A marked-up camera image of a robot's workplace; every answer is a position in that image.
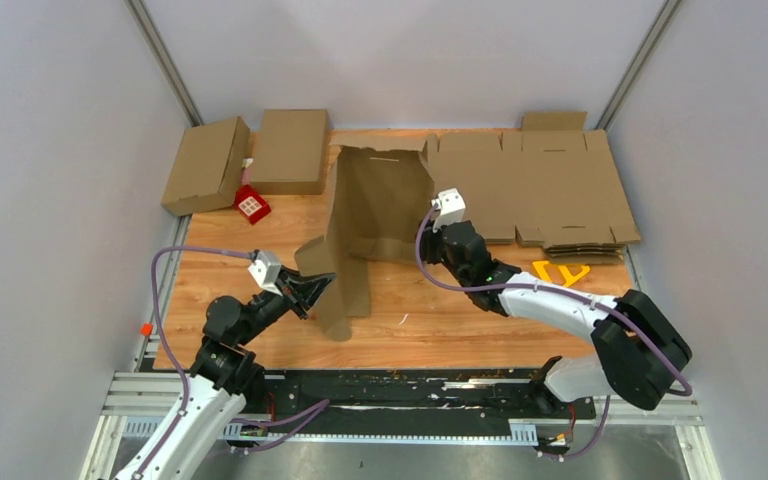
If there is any stack of flat cardboard sheets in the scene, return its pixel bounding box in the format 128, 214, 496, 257
425, 111, 641, 264

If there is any folded cardboard box upright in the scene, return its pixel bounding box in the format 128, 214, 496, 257
249, 109, 331, 195

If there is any yellow plastic wedge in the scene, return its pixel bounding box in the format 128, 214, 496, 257
532, 260, 591, 287

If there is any red plastic block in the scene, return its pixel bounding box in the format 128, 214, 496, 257
233, 184, 272, 225

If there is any pink white small item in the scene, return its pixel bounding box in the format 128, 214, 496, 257
241, 157, 254, 185

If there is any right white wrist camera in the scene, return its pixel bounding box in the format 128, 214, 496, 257
431, 188, 466, 232

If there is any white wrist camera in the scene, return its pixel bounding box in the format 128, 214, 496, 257
431, 188, 466, 232
248, 250, 282, 296

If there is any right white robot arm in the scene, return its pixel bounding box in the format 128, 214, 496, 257
414, 220, 693, 418

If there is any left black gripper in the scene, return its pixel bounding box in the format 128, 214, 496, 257
236, 265, 337, 346

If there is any cardboard box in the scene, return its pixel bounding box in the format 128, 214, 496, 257
161, 116, 250, 217
249, 109, 331, 195
294, 132, 433, 342

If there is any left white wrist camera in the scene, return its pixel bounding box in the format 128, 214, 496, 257
248, 250, 282, 296

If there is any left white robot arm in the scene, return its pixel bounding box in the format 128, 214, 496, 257
112, 267, 336, 479

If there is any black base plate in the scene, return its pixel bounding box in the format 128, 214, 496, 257
241, 368, 601, 437

